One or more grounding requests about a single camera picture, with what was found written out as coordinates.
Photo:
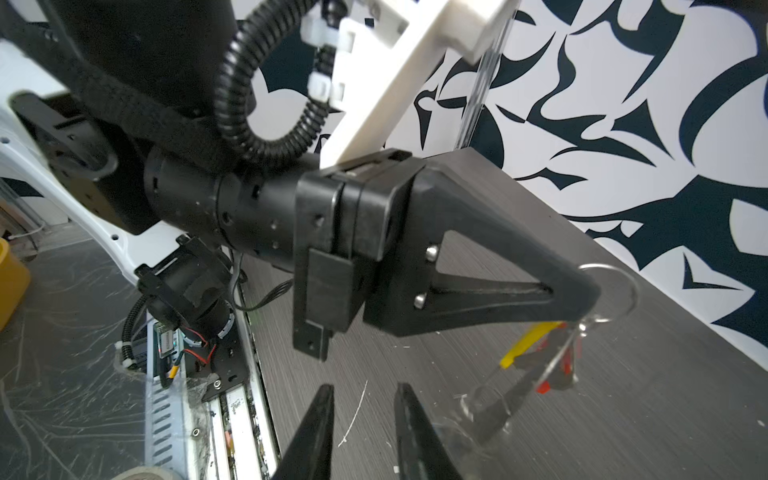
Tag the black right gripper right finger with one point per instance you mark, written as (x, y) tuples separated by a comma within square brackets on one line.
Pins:
[(420, 453)]

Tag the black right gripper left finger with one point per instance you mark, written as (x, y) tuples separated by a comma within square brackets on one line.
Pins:
[(309, 455)]

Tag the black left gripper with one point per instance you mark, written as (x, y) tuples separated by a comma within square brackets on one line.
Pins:
[(458, 259)]

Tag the yellow key tag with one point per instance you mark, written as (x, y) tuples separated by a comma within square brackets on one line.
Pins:
[(535, 333)]

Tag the metal keyring with keys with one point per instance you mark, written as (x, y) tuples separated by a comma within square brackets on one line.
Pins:
[(489, 407)]

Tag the red key tag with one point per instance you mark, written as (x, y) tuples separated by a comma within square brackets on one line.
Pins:
[(563, 376)]

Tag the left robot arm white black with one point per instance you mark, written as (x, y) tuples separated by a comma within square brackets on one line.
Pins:
[(267, 135)]

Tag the white tape roll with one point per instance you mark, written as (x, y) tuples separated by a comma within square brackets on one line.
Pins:
[(148, 473)]

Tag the yellow plastic bin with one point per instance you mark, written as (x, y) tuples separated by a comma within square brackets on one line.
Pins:
[(15, 279)]

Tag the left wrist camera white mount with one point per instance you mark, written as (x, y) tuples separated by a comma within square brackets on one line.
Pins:
[(379, 70)]

